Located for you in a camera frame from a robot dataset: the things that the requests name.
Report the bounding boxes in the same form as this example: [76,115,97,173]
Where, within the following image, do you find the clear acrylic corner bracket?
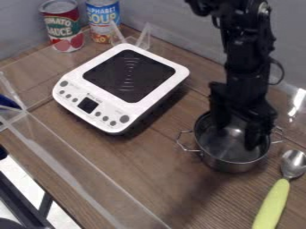
[109,22,152,50]

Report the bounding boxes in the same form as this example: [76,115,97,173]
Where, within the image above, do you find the white and black stove top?
[52,44,189,134]

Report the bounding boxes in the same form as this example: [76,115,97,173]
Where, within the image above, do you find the silver pot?
[174,112,283,174]

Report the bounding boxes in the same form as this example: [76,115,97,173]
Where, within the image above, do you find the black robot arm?
[185,0,279,150]

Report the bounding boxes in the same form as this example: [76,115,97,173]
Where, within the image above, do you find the spoon with yellow-green handle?
[252,149,306,229]

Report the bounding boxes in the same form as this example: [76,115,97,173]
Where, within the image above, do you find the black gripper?
[209,64,277,150]

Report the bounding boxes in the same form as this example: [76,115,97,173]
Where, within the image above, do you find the tomato sauce can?
[38,0,85,53]

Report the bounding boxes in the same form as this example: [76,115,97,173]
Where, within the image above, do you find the clear acrylic barrier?
[0,72,170,229]

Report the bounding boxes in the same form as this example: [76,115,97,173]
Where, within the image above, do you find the alphabet soup can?
[85,0,120,44]

